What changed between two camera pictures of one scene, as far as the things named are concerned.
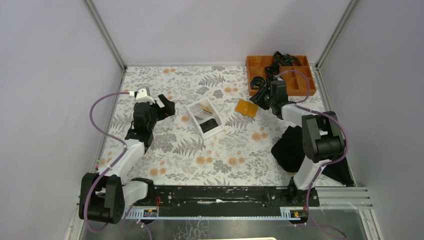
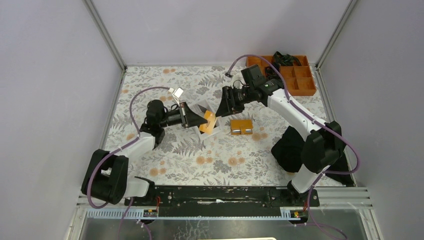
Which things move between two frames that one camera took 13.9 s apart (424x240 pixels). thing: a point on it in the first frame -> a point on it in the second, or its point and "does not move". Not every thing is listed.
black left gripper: x=168 y=110 -> x=190 y=119
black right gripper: x=257 y=98 -> x=227 y=106
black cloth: x=289 y=151 does not move
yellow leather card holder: x=246 y=108 -> x=241 y=126
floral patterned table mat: x=216 y=136 does not move
